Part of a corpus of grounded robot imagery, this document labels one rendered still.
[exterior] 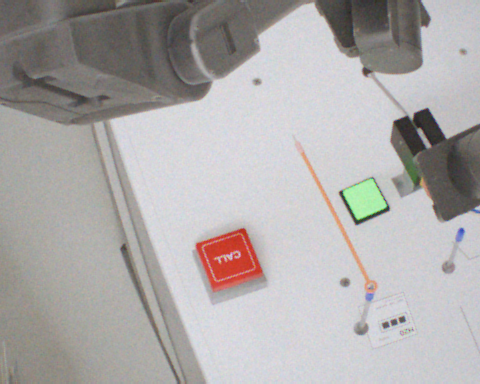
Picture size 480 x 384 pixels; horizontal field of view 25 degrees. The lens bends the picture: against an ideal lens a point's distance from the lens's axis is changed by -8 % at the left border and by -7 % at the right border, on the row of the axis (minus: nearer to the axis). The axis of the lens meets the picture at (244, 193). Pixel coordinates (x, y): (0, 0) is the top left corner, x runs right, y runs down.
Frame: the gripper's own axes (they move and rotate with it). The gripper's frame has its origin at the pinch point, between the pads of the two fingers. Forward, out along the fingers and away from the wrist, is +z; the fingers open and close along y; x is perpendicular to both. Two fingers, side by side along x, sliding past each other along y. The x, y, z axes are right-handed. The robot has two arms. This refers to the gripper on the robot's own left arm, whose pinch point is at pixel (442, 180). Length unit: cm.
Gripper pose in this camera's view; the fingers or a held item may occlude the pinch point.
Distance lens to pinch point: 107.8
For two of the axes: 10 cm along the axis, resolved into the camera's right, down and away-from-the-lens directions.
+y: 8.9, -4.0, 2.0
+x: -4.2, -9.1, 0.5
